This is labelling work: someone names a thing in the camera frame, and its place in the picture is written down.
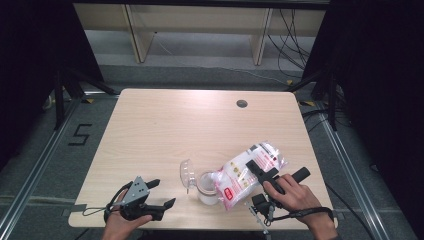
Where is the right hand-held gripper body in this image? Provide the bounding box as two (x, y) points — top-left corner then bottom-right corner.
(249, 166), (312, 235)

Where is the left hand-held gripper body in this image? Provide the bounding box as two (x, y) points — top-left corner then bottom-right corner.
(119, 175), (166, 222)

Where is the red and white sugar bag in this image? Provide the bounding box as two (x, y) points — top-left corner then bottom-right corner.
(213, 141), (288, 212)

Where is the clear glass jar with lid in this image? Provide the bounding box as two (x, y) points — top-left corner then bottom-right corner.
(179, 158), (223, 206)

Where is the person's right hand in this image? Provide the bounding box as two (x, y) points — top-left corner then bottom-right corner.
(263, 173), (335, 230)

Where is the person's left hand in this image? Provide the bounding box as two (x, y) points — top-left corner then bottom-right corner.
(101, 189), (154, 240)

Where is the grey tape strip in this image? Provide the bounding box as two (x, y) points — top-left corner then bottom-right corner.
(63, 203), (88, 214)

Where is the black metal stand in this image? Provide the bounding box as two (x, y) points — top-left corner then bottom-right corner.
(286, 71), (339, 132)
(53, 68), (119, 131)

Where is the black curtain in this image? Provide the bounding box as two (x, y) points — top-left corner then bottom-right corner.
(0, 0), (103, 171)
(301, 0), (424, 234)

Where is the light wooden shelf unit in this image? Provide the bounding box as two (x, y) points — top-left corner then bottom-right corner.
(72, 3), (327, 66)

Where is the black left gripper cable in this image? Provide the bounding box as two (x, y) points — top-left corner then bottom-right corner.
(103, 181), (134, 224)

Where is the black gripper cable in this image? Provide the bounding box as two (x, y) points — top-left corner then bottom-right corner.
(103, 181), (134, 224)
(269, 206), (336, 228)

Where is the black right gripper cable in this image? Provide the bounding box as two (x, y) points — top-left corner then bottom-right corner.
(269, 206), (336, 228)

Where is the aluminium floor rail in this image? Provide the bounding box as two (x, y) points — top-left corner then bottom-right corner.
(0, 98), (83, 234)
(316, 109), (391, 240)

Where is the black floor cable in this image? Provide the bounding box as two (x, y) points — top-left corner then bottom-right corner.
(324, 182), (378, 240)

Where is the thin white floor cable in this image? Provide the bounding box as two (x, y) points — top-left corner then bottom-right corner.
(154, 31), (291, 84)

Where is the black cable bundle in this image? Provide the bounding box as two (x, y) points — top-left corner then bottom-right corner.
(267, 8), (316, 79)

